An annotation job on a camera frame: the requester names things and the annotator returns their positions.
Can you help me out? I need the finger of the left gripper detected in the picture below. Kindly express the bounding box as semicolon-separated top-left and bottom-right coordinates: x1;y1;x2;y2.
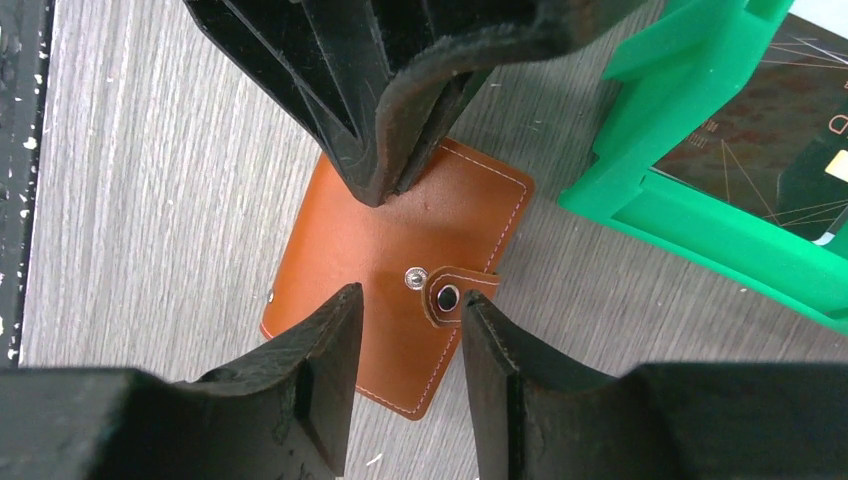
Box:
370;1;641;199
185;0;391;207

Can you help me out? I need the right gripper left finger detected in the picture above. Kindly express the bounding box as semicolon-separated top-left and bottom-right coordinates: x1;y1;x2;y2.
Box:
1;283;363;479

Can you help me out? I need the brown leather card holder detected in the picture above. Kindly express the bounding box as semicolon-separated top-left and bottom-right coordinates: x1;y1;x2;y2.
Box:
260;139;535;420

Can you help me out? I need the green plastic card bin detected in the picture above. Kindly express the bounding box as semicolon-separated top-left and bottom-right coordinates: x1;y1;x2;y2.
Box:
558;1;847;333

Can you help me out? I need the stack of credit cards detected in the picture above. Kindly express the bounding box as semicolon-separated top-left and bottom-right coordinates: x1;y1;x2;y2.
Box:
653;15;847;246

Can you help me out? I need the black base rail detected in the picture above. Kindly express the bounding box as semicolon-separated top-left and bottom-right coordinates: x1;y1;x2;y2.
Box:
1;0;55;369

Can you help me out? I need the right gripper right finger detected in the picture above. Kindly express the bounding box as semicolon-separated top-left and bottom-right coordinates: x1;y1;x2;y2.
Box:
461;291;847;479

